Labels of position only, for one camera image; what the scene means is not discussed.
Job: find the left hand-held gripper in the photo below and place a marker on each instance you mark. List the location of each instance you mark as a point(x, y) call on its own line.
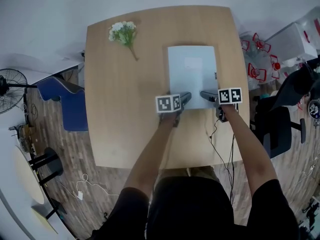
point(167, 104)

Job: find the blue chair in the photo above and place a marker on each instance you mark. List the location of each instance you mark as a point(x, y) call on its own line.
point(72, 109)

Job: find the light wooden desk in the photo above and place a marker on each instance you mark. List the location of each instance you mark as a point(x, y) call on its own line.
point(43, 219)

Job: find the round wooden side table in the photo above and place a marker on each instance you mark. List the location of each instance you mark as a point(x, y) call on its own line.
point(27, 176)

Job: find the black gadget pile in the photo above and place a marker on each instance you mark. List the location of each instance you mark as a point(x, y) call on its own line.
point(314, 109)

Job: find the brown cardboard box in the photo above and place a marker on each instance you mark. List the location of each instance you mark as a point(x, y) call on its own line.
point(26, 136)

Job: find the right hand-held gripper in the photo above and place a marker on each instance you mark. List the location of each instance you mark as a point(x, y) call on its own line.
point(229, 96)

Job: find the black mesh office chair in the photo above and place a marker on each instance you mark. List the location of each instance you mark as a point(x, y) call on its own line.
point(277, 126)

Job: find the white flower bunch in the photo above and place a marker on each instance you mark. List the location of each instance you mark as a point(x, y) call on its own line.
point(122, 32)

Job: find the white power adapter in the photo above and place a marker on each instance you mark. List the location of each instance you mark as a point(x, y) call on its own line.
point(79, 195)

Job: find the person's black shirt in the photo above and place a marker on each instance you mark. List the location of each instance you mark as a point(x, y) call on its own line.
point(190, 214)

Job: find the person's left forearm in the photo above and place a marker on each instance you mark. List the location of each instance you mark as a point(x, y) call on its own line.
point(147, 159)

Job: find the black standing fan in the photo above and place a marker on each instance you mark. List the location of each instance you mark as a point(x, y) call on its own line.
point(10, 89)

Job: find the person's right forearm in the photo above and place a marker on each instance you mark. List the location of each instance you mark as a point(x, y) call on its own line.
point(250, 146)

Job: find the light blue board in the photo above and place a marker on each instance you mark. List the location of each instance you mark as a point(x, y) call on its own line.
point(192, 76)

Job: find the large clear dispenser bottle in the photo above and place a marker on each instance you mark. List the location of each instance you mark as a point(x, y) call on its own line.
point(312, 26)

